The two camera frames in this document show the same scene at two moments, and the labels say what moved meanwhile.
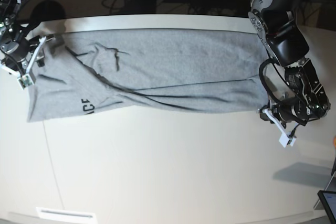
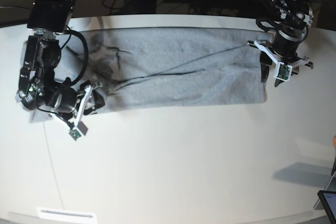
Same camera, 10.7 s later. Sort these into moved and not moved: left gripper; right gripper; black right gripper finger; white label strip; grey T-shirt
Moved: right gripper; black right gripper finger; left gripper
Not moved: grey T-shirt; white label strip
